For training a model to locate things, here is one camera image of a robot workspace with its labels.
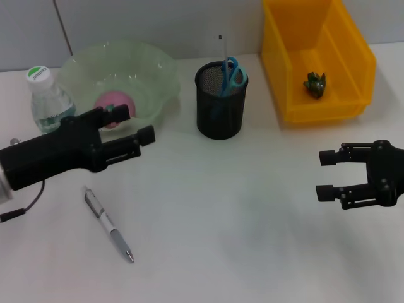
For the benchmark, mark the grey ballpoint pen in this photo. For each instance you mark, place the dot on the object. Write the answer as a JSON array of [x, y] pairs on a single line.
[[107, 224]]

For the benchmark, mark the black mesh pen cup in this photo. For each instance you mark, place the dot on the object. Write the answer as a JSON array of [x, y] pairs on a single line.
[[221, 126]]

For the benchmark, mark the clear water bottle green label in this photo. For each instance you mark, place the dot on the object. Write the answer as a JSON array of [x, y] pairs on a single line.
[[50, 101]]

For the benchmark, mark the blue scissors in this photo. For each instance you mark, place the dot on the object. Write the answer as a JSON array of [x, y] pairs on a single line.
[[224, 91]]

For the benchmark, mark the pink toy peach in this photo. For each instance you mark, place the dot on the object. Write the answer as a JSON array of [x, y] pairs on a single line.
[[116, 99]]

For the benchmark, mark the transparent plastic ruler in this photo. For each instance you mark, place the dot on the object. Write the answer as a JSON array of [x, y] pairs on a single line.
[[225, 50]]

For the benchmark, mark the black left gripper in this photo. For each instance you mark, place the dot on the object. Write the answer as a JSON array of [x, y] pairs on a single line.
[[57, 151]]

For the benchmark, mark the yellow plastic bin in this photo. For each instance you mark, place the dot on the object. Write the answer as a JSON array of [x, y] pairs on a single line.
[[284, 63]]

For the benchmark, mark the green plastic wrapper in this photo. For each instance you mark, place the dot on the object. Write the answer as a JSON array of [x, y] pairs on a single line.
[[315, 86]]

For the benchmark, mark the pale green glass fruit plate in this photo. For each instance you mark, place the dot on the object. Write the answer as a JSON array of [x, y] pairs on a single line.
[[142, 69]]

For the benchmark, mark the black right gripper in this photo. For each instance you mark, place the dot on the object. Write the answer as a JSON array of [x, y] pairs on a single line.
[[388, 173]]

